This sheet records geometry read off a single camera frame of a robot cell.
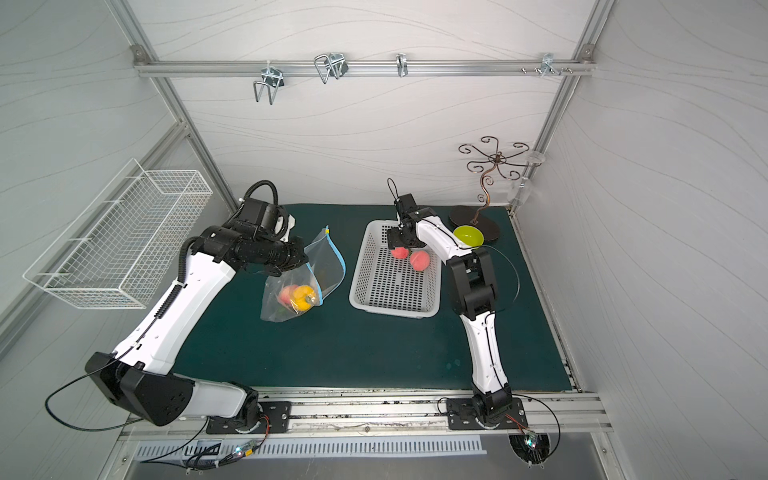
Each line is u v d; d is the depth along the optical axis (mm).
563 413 763
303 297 822
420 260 975
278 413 737
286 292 881
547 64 764
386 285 982
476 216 1117
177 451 583
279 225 626
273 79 783
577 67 781
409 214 768
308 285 883
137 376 379
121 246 690
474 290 592
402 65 794
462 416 733
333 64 765
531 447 720
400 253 1009
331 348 846
